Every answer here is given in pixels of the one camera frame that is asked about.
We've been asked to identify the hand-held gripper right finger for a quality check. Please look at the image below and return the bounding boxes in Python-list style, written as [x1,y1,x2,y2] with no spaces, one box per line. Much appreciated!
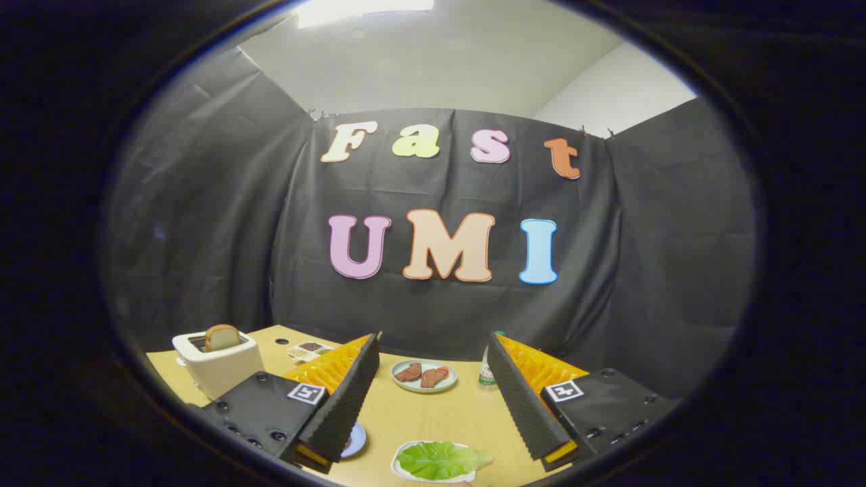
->
[486,331,681,473]

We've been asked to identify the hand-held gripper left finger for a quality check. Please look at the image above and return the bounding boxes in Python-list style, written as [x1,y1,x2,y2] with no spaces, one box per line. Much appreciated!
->
[186,331,381,474]

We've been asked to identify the green lettuce leaf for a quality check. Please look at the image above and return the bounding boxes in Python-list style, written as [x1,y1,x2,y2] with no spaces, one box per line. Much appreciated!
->
[396,442,494,482]

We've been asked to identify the blue plate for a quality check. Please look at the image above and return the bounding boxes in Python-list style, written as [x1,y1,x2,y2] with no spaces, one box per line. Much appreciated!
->
[340,422,367,459]

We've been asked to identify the clear water bottle green label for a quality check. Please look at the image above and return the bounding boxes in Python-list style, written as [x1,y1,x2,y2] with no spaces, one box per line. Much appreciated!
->
[478,331,506,388]

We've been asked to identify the pale green plate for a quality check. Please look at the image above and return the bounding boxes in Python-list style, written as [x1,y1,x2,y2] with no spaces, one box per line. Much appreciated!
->
[391,359,458,394]

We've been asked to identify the white divided seasoning tray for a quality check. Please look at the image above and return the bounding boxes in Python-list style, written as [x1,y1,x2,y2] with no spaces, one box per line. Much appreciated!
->
[287,342,334,363]

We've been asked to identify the white plate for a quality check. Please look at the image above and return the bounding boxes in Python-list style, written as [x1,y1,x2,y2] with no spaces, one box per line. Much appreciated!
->
[391,440,478,484]

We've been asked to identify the white toaster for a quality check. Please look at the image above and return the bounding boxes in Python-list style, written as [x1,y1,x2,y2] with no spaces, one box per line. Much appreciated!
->
[172,329,265,401]

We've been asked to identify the bread slice in toaster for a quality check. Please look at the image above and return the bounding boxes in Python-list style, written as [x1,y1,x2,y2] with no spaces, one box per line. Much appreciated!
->
[205,324,242,352]

